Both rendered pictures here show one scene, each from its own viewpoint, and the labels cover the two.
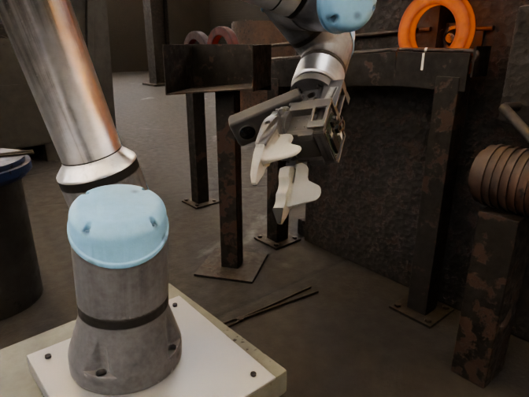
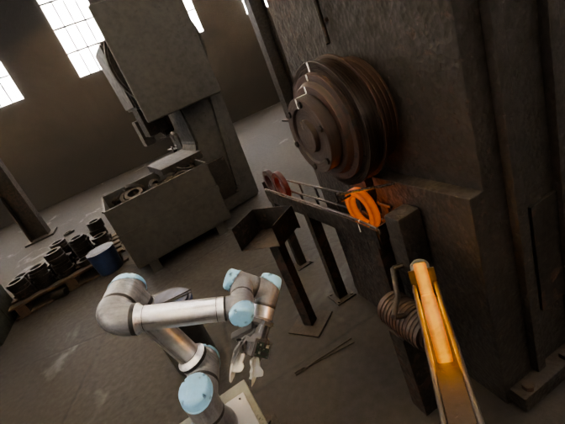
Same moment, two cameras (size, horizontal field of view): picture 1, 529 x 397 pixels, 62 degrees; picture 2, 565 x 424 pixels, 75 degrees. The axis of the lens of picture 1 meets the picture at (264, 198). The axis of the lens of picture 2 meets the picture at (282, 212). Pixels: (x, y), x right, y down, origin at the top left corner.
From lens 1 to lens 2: 100 cm
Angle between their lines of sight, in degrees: 23
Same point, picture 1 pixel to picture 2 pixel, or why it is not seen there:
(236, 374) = not seen: outside the picture
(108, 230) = (188, 403)
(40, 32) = (154, 333)
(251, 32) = not seen: hidden behind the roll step
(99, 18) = (227, 127)
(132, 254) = (198, 409)
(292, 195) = (255, 372)
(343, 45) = (269, 294)
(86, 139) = (181, 357)
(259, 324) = (316, 370)
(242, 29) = not seen: hidden behind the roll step
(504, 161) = (387, 310)
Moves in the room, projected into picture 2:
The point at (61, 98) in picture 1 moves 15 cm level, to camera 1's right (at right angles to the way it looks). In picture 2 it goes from (168, 348) to (203, 345)
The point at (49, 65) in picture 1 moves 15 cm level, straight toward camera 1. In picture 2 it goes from (161, 341) to (153, 373)
